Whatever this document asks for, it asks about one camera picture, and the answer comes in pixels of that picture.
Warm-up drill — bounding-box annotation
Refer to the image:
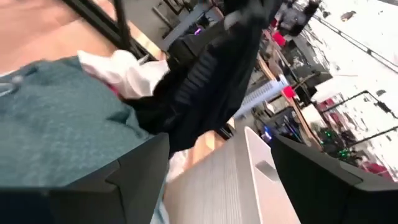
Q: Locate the black metal table frame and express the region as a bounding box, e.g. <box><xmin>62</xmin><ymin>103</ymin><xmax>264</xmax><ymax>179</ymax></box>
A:
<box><xmin>60</xmin><ymin>0</ymin><xmax>159</xmax><ymax>62</ymax></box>

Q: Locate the white plastic bin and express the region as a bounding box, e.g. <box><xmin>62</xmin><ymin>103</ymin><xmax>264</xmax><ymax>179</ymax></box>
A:
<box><xmin>163</xmin><ymin>126</ymin><xmax>302</xmax><ymax>224</ymax></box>

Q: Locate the white garment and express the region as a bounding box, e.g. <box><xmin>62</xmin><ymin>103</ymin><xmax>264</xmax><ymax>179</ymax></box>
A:
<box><xmin>76</xmin><ymin>49</ymin><xmax>171</xmax><ymax>100</ymax></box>

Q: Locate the teal dotted shirt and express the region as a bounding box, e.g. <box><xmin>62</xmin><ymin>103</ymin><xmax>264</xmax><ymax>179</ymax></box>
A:
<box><xmin>0</xmin><ymin>55</ymin><xmax>153</xmax><ymax>189</ymax></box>

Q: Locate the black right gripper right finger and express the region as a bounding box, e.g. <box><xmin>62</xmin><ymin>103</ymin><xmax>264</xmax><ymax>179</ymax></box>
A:
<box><xmin>269</xmin><ymin>135</ymin><xmax>398</xmax><ymax>224</ymax></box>

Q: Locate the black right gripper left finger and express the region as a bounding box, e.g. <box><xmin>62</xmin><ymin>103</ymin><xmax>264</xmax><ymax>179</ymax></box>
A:
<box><xmin>0</xmin><ymin>133</ymin><xmax>171</xmax><ymax>224</ymax></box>

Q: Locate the black garment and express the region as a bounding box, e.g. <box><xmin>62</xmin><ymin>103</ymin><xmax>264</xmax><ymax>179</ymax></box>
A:
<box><xmin>124</xmin><ymin>0</ymin><xmax>280</xmax><ymax>156</ymax></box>

